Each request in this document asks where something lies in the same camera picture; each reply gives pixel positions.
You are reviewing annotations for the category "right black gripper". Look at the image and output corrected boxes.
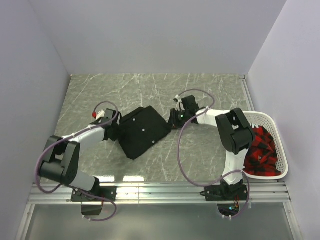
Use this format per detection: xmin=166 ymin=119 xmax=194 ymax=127
xmin=165 ymin=109 xmax=190 ymax=131

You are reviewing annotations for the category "black long sleeve shirt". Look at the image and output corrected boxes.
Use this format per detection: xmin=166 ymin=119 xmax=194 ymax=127
xmin=118 ymin=106 xmax=171 ymax=160

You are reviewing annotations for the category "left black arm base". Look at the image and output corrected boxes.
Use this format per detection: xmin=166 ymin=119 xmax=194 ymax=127
xmin=70 ymin=185 xmax=117 ymax=203

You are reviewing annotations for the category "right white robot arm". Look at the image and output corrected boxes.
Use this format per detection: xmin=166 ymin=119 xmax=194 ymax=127
xmin=168 ymin=95 xmax=255 ymax=200

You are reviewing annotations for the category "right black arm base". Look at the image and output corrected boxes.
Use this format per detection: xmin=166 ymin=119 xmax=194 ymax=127
xmin=200 ymin=184 xmax=249 ymax=202

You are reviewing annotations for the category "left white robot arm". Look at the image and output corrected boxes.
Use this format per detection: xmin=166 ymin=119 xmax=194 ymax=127
xmin=35 ymin=109 xmax=122 ymax=201

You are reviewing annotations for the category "white plastic laundry basket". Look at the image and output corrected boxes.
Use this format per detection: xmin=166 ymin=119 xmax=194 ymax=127
xmin=244 ymin=111 xmax=289 ymax=180

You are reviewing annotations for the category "red black plaid shirt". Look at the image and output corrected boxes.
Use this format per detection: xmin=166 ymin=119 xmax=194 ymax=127
xmin=244 ymin=124 xmax=281 ymax=177

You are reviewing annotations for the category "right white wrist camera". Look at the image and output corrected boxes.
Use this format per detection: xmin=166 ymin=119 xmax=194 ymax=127
xmin=174 ymin=94 xmax=185 ymax=112

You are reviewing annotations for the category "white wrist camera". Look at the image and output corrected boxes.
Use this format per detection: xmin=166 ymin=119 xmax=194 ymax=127
xmin=174 ymin=94 xmax=185 ymax=112
xmin=92 ymin=110 xmax=105 ymax=120

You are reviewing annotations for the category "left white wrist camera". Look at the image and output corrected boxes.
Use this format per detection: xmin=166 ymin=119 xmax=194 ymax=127
xmin=92 ymin=110 xmax=105 ymax=120

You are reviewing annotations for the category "aluminium mounting rail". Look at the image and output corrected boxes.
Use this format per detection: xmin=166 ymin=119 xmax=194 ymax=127
xmin=27 ymin=181 xmax=291 ymax=205

